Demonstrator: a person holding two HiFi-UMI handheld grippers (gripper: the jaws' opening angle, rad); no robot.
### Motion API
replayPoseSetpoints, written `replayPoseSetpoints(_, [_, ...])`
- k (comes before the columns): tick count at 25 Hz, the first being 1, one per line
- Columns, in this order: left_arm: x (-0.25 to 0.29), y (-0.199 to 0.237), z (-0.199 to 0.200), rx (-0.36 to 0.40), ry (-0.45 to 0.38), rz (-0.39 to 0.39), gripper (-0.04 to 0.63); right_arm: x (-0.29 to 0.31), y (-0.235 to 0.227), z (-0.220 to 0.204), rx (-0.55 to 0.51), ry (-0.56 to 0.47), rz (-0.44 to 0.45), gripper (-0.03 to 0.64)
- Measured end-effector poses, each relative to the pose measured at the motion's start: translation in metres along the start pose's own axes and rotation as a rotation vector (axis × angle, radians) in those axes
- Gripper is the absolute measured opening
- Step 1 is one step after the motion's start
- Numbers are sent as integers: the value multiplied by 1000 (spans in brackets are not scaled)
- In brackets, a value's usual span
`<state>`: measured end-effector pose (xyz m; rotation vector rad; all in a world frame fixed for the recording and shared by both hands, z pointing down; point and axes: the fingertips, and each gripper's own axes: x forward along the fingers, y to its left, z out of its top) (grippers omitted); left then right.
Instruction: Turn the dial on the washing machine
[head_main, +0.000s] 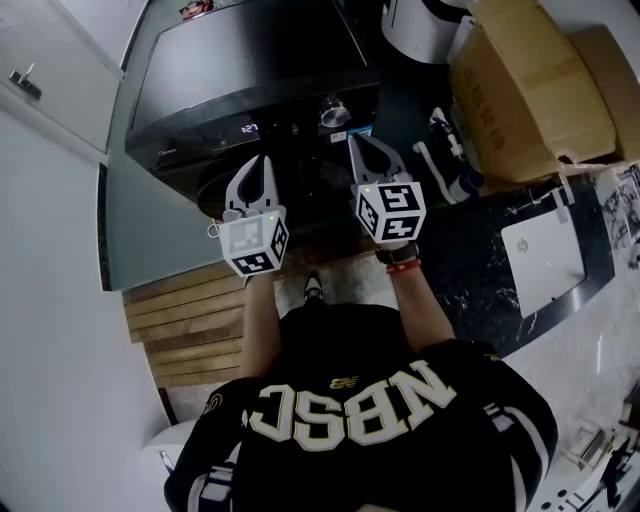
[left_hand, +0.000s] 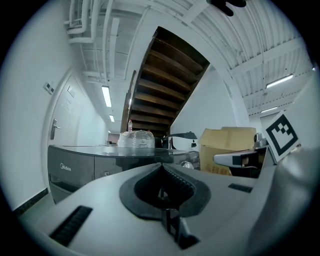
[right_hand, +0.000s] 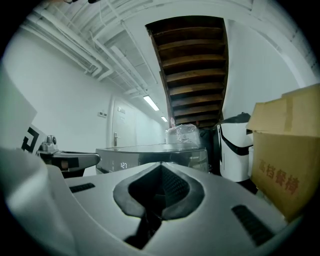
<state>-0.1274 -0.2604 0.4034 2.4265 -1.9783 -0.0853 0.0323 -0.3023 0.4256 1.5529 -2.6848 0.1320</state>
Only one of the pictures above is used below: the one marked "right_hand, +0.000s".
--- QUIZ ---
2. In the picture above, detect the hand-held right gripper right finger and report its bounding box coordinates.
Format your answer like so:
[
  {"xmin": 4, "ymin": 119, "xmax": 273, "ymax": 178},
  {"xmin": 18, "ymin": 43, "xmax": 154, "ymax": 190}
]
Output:
[{"xmin": 144, "ymin": 161, "xmax": 302, "ymax": 256}]

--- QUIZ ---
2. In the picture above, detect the clear plastic bag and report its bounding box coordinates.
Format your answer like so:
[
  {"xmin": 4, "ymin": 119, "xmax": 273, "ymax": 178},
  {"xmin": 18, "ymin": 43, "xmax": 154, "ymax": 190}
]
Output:
[{"xmin": 165, "ymin": 123, "xmax": 201, "ymax": 147}]

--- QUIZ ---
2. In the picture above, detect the row of white ceiling pipes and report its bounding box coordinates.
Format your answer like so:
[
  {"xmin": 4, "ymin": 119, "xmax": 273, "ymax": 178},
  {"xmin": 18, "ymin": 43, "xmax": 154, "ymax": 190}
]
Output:
[{"xmin": 23, "ymin": 6, "xmax": 161, "ymax": 97}]

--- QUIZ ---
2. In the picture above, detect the white door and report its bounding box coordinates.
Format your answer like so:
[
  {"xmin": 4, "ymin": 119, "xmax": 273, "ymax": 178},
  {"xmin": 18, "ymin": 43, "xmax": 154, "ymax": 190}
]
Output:
[{"xmin": 109, "ymin": 95, "xmax": 138, "ymax": 149}]

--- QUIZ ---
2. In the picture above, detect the dark wooden staircase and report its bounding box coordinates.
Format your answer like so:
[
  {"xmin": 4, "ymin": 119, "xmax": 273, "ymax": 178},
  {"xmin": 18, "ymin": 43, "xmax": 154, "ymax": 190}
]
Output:
[{"xmin": 145, "ymin": 15, "xmax": 230, "ymax": 129}]

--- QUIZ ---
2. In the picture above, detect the white appliance with dark stripe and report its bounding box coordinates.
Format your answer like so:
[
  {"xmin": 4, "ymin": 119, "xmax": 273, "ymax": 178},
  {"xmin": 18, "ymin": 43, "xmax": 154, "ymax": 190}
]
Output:
[{"xmin": 216, "ymin": 112, "xmax": 255, "ymax": 183}]

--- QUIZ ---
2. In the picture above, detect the brown cardboard box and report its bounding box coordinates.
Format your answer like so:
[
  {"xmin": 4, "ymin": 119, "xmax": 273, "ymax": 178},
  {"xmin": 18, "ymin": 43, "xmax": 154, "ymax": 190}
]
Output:
[{"xmin": 245, "ymin": 83, "xmax": 320, "ymax": 224}]

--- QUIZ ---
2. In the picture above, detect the black washing machine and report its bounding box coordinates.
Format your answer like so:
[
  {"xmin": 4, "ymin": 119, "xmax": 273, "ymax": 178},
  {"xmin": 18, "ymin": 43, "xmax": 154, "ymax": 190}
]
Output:
[{"xmin": 95, "ymin": 144, "xmax": 210, "ymax": 176}]

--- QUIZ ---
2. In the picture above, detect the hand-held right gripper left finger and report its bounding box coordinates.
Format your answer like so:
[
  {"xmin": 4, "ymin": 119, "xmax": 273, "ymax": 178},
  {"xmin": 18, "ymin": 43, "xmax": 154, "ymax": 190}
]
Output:
[{"xmin": 64, "ymin": 161, "xmax": 163, "ymax": 256}]

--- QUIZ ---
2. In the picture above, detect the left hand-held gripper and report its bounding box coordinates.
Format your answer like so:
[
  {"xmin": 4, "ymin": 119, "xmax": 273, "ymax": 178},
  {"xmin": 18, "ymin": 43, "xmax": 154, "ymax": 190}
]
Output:
[{"xmin": 0, "ymin": 65, "xmax": 102, "ymax": 179}]

